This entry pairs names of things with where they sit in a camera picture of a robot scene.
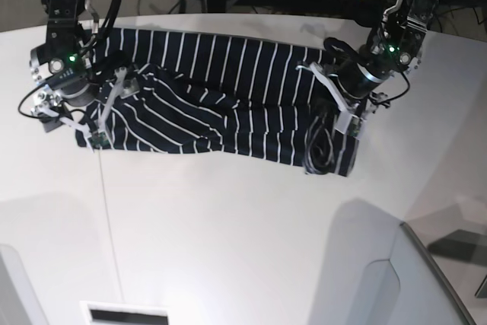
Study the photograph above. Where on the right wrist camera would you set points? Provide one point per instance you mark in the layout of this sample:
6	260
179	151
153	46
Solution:
98	141

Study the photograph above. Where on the grey robot base cover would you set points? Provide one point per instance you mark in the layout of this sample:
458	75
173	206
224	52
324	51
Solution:
19	301
377	271

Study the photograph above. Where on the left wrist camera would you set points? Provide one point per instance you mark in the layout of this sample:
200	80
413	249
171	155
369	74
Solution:
354	127

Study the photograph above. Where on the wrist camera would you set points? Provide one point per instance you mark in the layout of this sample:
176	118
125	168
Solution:
354	127
98	141

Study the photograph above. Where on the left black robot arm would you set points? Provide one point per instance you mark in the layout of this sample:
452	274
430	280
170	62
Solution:
398	29

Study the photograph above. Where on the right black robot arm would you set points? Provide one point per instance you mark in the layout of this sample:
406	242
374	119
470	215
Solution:
73	31

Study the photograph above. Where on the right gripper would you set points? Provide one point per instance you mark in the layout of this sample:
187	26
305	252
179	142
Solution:
77	88

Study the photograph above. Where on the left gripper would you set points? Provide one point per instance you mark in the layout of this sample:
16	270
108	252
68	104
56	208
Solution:
352	80

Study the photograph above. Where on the navy white striped t-shirt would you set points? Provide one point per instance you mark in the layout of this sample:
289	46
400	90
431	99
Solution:
200	92

